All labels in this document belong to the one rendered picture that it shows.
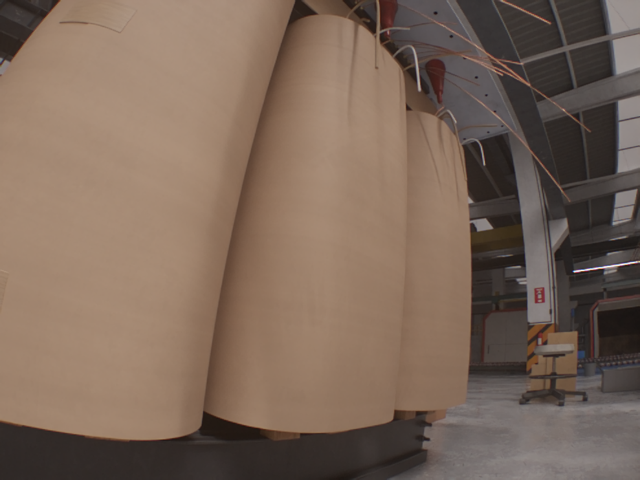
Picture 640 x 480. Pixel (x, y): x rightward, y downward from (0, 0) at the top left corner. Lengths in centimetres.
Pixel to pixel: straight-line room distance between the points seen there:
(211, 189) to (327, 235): 21
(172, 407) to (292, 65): 66
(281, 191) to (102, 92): 32
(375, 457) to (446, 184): 78
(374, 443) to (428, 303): 38
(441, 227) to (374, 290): 40
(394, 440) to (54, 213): 91
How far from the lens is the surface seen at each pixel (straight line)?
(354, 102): 70
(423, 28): 126
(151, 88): 41
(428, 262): 89
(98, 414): 35
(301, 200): 54
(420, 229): 91
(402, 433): 102
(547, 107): 1438
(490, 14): 538
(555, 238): 1153
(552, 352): 291
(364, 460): 89
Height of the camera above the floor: 32
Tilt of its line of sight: 19 degrees up
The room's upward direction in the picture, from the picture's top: 7 degrees clockwise
